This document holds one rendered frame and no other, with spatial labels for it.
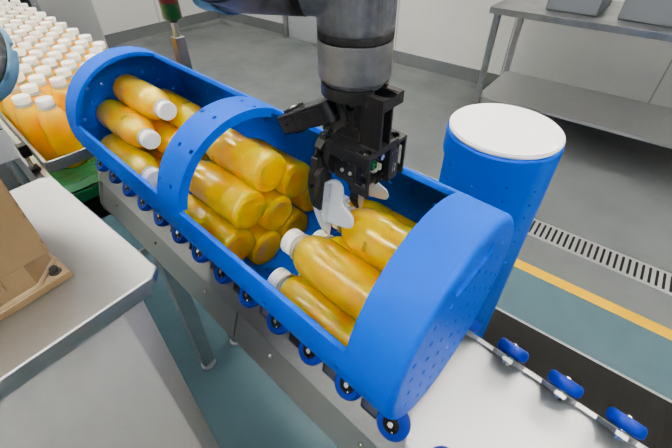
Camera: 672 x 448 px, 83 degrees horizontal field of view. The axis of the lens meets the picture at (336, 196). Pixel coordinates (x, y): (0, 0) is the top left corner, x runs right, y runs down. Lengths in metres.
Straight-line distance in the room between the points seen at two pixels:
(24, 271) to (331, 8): 0.42
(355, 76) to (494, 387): 0.50
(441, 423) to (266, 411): 1.08
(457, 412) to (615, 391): 1.17
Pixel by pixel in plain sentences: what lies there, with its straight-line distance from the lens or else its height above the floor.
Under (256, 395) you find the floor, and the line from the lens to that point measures 1.67.
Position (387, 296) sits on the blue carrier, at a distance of 0.39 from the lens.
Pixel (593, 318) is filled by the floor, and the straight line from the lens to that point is 2.14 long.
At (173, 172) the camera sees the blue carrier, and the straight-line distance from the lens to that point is 0.63.
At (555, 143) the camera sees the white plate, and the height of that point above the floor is 1.04.
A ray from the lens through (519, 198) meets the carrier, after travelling 1.03.
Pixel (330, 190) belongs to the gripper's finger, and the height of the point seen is 1.22.
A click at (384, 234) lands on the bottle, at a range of 0.47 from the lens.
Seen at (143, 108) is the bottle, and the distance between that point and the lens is 0.90.
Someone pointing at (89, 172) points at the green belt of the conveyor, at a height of 0.90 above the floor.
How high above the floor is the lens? 1.50
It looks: 39 degrees down
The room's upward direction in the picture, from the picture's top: straight up
